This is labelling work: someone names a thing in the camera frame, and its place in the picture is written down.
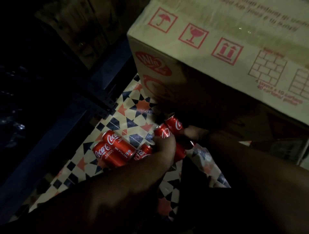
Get blue metal shelf frame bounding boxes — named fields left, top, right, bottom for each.
left=0, top=36, right=138, bottom=217

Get person's left hand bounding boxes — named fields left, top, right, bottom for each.
left=152, top=135, right=178, bottom=170

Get person's right forearm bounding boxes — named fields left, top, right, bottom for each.
left=204, top=131, right=309, bottom=234

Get person's right hand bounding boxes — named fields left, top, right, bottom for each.
left=182, top=125, right=211, bottom=148

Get person's dark trousers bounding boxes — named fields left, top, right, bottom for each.
left=155, top=157, right=244, bottom=234

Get plastic wrapped bottle pack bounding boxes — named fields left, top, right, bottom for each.
left=0, top=65, right=46, bottom=150

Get dark carton with grey label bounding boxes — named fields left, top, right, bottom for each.
left=249, top=138, right=307, bottom=165

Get large printed cardboard box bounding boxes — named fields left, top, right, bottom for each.
left=127, top=0, right=309, bottom=126

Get red soda can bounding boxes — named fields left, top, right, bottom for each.
left=102, top=130, right=137, bottom=161
left=133, top=144, right=153, bottom=161
left=165, top=114, right=185, bottom=136
left=92, top=141, right=127, bottom=168
left=154, top=123, right=187, bottom=162

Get person's left forearm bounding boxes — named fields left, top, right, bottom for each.
left=14, top=154, right=169, bottom=234

